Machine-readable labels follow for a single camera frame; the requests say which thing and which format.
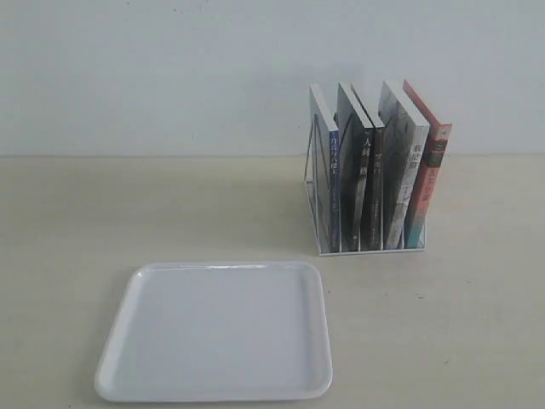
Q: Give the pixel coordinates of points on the black and grey book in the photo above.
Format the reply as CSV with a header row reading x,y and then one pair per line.
x,y
356,132

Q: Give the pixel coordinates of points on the white wire book rack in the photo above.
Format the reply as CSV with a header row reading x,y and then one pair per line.
x,y
311,191

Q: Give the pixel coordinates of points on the white plastic tray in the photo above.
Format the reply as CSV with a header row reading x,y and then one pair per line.
x,y
226,331

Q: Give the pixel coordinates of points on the grey and white book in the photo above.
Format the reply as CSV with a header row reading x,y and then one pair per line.
x,y
404,138

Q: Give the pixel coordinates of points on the dark brown book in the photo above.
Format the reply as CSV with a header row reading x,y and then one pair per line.
x,y
371,232

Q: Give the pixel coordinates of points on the blue book with orange moon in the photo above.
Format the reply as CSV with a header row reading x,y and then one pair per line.
x,y
326,172

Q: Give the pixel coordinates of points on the red orange book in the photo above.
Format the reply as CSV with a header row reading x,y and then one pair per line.
x,y
432,157

